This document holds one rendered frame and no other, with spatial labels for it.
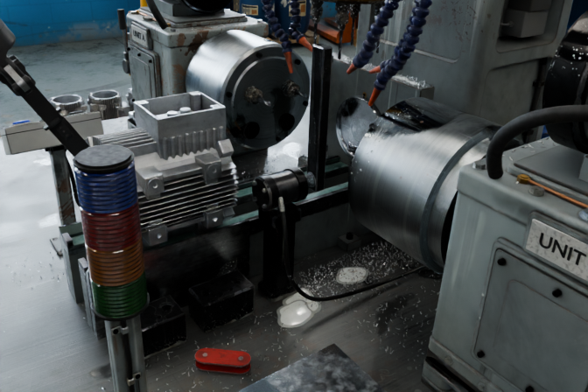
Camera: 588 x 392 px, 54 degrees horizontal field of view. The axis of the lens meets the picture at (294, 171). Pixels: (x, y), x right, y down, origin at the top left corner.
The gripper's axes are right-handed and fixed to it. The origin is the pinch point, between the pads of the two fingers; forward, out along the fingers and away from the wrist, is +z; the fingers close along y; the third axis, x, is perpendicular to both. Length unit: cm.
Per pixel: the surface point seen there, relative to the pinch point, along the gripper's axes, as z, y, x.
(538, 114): 3, -59, -37
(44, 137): 4.5, 14.8, 3.3
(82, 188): -11.6, -36.9, 2.5
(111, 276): -2.1, -38.4, 6.5
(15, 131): 0.6, 15.5, 6.2
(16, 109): 120, 346, 14
